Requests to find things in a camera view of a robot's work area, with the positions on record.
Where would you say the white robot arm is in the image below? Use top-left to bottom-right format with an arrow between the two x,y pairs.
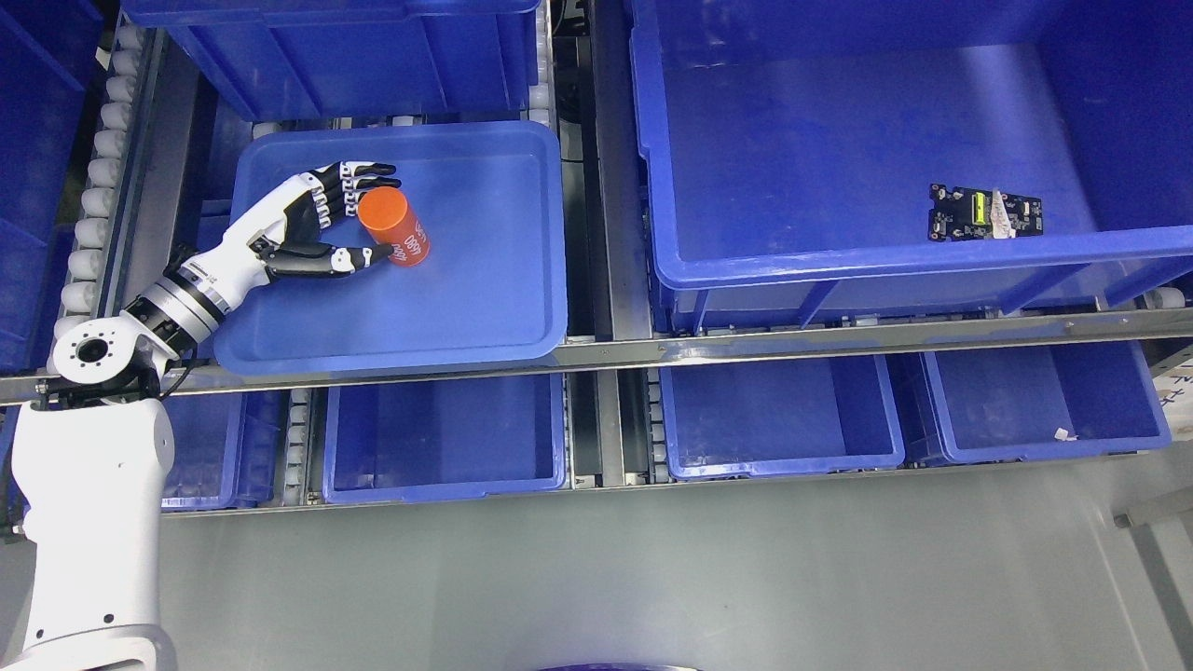
10,270 -> 239,670

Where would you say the lower blue bin far left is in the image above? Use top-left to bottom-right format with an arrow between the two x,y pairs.
4,392 -> 282,527

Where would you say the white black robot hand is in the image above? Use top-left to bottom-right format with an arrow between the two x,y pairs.
165,161 -> 401,310

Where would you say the orange cylindrical capacitor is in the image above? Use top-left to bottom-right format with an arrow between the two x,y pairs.
357,186 -> 431,267

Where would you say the black circuit board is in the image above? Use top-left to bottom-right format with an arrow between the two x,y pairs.
927,184 -> 1044,242

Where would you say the blue bin top left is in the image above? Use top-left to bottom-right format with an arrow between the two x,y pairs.
122,1 -> 540,122

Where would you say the lower blue bin left centre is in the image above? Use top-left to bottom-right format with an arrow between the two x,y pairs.
322,375 -> 567,505

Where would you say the lower blue bin right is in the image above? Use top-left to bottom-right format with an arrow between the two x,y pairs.
889,341 -> 1172,467

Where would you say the large blue bin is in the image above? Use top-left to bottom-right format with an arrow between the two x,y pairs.
628,1 -> 1192,333

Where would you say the white sign board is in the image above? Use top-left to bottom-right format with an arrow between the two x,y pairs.
1154,361 -> 1192,443

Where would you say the lower blue bin middle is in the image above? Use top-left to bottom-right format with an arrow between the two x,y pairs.
659,356 -> 905,481

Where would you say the shallow blue tray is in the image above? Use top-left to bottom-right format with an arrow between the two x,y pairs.
214,121 -> 569,377

